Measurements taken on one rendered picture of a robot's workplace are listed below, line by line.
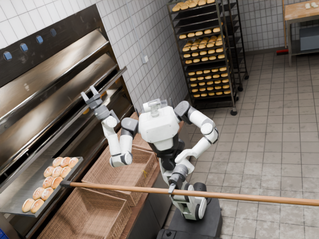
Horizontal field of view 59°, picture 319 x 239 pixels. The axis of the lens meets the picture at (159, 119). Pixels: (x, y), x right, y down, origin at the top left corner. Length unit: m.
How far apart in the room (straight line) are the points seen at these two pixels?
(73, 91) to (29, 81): 0.45
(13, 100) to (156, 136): 1.03
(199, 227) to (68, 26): 2.15
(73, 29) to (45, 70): 0.53
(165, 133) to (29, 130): 1.01
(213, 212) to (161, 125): 1.23
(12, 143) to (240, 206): 2.16
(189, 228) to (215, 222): 0.24
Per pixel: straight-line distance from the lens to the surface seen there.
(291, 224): 2.96
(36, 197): 2.14
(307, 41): 5.66
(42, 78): 2.41
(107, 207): 2.65
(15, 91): 2.26
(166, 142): 2.02
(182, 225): 2.84
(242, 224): 2.97
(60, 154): 2.51
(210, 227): 2.77
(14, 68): 2.28
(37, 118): 2.36
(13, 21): 2.36
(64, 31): 2.69
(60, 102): 2.52
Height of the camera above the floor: 2.35
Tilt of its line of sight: 29 degrees down
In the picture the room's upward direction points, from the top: 18 degrees counter-clockwise
